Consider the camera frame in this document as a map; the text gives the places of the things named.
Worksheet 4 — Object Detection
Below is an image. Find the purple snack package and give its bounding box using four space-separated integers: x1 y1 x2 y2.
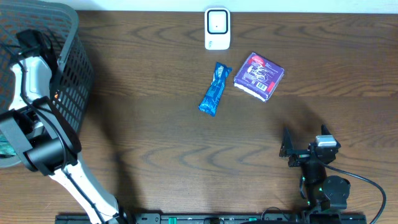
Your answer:
234 52 285 102

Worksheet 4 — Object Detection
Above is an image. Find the blue snack bar wrapper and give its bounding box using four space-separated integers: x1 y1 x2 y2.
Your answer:
198 62 232 116

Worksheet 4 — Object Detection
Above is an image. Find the teal wet wipes pack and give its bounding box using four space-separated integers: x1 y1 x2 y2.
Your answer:
0 134 16 158

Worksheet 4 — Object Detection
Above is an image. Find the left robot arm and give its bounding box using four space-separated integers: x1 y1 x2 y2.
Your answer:
1 29 131 223

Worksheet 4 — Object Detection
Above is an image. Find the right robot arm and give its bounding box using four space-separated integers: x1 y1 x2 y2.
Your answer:
279 125 351 224

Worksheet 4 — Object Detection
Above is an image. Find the white barcode scanner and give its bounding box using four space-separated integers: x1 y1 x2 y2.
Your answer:
204 7 231 50

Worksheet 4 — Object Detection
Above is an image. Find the grey plastic mesh basket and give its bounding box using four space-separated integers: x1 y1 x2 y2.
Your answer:
0 0 95 169

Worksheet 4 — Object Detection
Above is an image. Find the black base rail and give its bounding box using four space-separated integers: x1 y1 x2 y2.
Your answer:
55 212 368 224

